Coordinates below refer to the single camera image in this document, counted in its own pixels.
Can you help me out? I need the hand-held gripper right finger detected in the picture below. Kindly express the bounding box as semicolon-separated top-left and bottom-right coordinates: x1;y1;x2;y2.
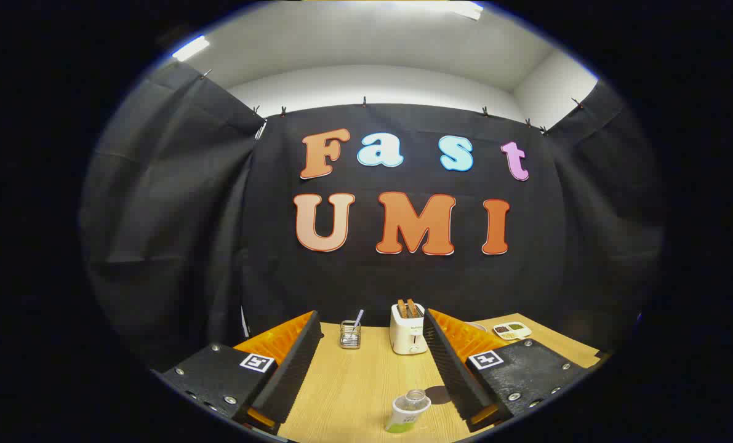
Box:
423;308;595;433

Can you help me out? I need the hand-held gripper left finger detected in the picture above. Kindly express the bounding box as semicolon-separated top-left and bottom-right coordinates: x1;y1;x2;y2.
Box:
157;309;325;436

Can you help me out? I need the clear juice bottle white label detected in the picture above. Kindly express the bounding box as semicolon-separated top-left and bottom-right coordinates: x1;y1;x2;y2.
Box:
385;389;432;434

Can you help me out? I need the white toaster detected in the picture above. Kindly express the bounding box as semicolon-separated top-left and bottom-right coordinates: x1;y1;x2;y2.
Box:
390;303;430;355

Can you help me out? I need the wooden table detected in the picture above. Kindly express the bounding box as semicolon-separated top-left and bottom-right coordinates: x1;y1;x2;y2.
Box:
231;313;601;443

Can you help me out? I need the white divided dish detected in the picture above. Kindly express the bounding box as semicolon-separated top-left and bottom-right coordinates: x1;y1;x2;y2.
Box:
493;321;532;341

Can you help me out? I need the black backdrop cloth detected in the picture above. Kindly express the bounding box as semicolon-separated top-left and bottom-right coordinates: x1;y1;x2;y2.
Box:
80;62;665;370

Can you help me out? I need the ceiling light strip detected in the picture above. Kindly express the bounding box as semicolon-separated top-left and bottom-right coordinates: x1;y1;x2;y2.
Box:
445;2;484;20
172;35;210;62

